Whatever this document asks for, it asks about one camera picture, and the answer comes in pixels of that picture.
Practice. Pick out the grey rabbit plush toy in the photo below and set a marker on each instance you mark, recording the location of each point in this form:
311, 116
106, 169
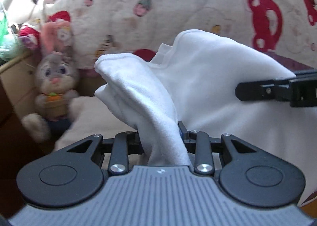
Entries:
56, 78

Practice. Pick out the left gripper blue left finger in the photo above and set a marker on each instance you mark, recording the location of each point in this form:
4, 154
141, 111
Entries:
124, 144

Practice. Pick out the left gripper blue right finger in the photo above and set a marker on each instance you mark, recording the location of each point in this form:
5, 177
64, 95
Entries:
198, 142

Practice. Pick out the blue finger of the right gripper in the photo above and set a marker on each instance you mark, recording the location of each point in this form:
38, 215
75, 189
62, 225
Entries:
255, 90

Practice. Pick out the bear print quilted cover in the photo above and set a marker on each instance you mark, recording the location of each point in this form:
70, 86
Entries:
87, 29

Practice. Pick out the wooden bedside cabinet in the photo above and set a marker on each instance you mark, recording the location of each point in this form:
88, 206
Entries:
17, 78

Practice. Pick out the green plastic bag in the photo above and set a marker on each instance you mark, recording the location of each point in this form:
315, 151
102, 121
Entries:
11, 46

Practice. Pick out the red floral plush item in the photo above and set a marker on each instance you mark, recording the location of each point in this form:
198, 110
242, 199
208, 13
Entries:
29, 37

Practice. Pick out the white t-shirt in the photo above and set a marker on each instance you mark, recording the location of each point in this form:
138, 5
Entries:
193, 82

